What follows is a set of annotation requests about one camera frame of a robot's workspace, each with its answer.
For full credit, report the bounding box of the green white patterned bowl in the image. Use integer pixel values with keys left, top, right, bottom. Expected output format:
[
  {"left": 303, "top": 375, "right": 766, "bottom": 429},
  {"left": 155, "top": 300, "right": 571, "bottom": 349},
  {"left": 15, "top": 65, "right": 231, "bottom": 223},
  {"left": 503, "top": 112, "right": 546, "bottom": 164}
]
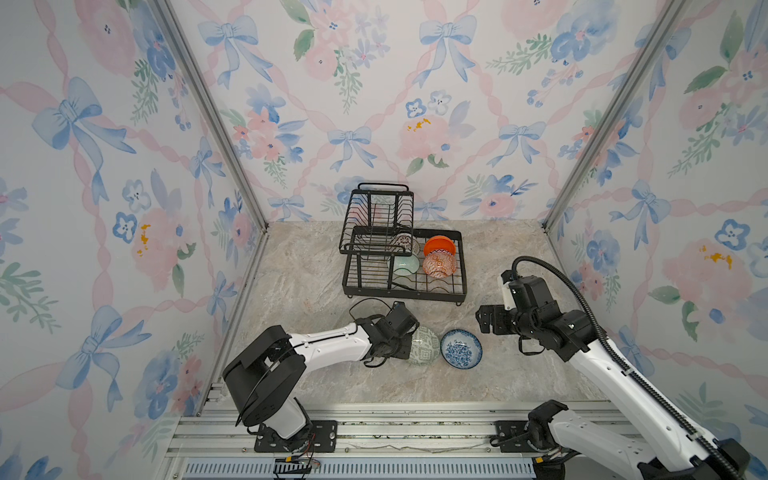
[{"left": 407, "top": 326, "right": 441, "bottom": 366}]

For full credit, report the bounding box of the blue white floral bowl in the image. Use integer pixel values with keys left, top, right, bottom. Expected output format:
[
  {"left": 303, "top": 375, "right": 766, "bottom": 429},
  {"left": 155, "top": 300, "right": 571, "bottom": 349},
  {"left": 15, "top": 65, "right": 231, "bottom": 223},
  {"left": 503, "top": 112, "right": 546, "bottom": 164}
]
[{"left": 440, "top": 329, "right": 483, "bottom": 370}]

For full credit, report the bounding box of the mint green ribbed bowl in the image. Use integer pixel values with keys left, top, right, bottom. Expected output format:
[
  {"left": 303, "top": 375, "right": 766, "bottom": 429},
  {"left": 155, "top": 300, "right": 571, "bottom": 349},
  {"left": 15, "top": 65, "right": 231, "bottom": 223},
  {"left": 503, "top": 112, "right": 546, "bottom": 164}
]
[{"left": 392, "top": 255, "right": 420, "bottom": 276}]

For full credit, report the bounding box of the red orange patterned bowl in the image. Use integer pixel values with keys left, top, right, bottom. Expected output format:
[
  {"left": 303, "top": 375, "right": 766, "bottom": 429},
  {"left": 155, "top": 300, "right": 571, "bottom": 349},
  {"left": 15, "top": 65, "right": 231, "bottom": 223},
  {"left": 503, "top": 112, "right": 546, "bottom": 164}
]
[{"left": 422, "top": 250, "right": 458, "bottom": 279}]

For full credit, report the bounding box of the orange plastic bowl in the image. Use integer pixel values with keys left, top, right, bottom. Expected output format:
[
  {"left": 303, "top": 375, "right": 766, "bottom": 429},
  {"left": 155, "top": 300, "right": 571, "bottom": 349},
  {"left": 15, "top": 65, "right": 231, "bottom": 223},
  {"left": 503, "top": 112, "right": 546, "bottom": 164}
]
[{"left": 423, "top": 235, "right": 456, "bottom": 257}]

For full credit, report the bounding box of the white patterned lattice bowl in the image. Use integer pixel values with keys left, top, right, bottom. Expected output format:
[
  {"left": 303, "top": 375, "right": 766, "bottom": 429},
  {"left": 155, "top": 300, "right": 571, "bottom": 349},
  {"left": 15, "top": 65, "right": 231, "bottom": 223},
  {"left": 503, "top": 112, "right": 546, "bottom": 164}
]
[{"left": 399, "top": 236, "right": 421, "bottom": 256}]

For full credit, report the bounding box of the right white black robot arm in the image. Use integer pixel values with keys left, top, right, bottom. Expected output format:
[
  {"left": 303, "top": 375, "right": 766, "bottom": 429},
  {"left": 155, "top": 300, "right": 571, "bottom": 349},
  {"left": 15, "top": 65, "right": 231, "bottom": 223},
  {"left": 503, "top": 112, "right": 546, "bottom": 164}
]
[{"left": 476, "top": 270, "right": 751, "bottom": 479}]

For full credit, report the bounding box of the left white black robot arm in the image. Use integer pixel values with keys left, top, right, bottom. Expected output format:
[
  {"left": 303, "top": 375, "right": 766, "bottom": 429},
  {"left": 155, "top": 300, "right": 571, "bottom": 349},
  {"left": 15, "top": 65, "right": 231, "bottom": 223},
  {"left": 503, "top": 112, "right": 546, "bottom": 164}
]
[{"left": 222, "top": 302, "right": 419, "bottom": 443}]

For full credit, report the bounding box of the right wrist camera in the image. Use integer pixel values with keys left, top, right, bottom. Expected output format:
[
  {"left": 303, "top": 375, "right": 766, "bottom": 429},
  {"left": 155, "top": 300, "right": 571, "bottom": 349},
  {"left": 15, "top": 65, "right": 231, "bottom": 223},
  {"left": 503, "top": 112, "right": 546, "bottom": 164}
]
[{"left": 499, "top": 270, "right": 516, "bottom": 311}]

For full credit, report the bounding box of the left thin black cable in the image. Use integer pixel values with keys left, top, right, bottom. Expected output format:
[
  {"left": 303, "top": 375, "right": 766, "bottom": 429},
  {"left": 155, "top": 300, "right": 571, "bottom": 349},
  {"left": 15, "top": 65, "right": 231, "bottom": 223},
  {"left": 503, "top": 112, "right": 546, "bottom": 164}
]
[{"left": 349, "top": 296, "right": 394, "bottom": 328}]

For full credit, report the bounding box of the black wire dish rack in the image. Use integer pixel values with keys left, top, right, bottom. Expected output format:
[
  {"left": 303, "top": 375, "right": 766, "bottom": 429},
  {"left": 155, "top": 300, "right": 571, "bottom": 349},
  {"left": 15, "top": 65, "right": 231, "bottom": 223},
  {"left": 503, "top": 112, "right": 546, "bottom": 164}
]
[{"left": 339, "top": 182, "right": 468, "bottom": 305}]

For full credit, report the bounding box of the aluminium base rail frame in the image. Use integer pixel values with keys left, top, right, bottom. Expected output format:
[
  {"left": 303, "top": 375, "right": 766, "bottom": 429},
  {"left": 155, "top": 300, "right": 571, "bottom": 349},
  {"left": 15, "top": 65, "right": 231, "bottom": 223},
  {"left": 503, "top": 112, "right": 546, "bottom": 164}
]
[{"left": 156, "top": 402, "right": 538, "bottom": 479}]

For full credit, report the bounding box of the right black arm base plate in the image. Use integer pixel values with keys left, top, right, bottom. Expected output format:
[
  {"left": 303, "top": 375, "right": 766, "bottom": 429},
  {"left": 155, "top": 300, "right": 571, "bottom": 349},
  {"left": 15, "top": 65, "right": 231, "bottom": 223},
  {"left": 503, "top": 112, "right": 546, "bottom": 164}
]
[{"left": 489, "top": 420, "right": 537, "bottom": 453}]

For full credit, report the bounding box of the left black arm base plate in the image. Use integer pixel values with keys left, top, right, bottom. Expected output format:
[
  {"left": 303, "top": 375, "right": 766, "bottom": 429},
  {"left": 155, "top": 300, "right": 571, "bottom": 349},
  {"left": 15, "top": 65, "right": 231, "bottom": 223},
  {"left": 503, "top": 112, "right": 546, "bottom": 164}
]
[{"left": 253, "top": 420, "right": 338, "bottom": 455}]

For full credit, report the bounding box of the right black corrugated cable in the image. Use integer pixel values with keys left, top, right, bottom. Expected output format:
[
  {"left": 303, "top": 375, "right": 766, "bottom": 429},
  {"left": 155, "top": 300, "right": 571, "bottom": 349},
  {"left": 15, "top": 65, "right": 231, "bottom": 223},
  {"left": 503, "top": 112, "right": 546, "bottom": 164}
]
[{"left": 511, "top": 255, "right": 742, "bottom": 480}]

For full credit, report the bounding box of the right aluminium corner post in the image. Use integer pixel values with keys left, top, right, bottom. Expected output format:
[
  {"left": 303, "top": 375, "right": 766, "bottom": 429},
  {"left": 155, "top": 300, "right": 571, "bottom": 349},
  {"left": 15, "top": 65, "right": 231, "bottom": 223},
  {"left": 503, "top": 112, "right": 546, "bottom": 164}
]
[{"left": 543, "top": 0, "right": 689, "bottom": 234}]

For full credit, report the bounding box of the aluminium corner post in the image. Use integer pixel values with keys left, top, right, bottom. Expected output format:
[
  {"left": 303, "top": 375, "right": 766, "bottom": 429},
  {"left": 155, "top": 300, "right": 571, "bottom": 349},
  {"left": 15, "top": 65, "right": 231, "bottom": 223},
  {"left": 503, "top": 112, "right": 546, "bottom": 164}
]
[
  {"left": 543, "top": 0, "right": 689, "bottom": 234},
  {"left": 148, "top": 0, "right": 268, "bottom": 233}
]

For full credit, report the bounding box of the left aluminium corner post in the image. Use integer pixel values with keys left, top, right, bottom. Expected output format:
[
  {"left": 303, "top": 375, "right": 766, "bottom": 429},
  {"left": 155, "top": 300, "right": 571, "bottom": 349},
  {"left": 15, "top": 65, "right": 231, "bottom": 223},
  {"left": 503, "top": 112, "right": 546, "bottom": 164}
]
[{"left": 148, "top": 0, "right": 268, "bottom": 233}]

